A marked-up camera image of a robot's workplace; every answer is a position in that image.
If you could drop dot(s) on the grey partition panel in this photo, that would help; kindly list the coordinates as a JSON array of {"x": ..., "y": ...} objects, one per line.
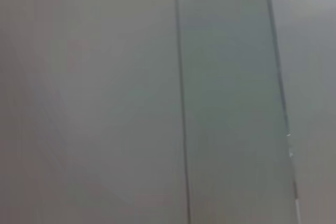
[
  {"x": 231, "y": 98},
  {"x": 89, "y": 98},
  {"x": 315, "y": 77}
]

